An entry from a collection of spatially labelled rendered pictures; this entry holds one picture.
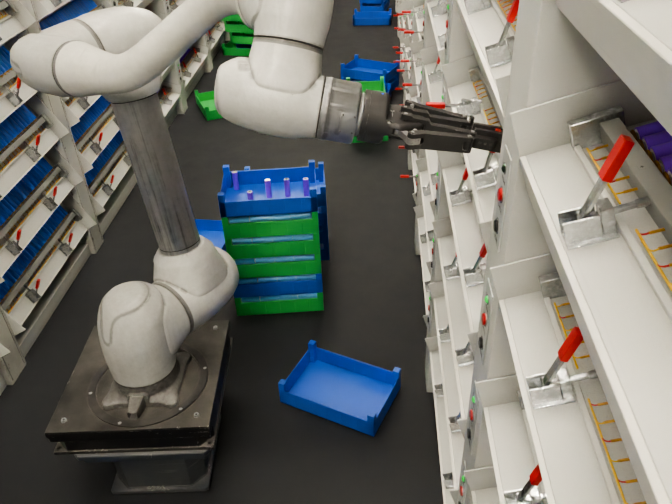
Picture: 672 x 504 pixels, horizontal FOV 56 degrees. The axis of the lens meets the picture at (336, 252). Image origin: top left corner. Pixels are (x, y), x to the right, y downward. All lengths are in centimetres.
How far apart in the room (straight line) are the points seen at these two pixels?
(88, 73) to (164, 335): 62
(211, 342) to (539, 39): 129
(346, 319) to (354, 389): 32
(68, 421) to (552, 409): 122
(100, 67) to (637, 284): 94
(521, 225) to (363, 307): 151
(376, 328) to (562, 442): 153
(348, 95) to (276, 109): 10
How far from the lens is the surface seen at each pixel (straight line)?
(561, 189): 62
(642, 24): 43
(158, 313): 148
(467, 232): 124
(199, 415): 155
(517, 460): 86
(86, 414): 164
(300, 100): 90
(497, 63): 93
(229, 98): 92
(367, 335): 210
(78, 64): 123
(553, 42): 65
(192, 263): 154
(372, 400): 190
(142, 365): 152
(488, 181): 100
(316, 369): 199
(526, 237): 74
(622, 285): 50
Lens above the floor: 142
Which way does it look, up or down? 35 degrees down
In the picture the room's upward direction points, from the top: 3 degrees counter-clockwise
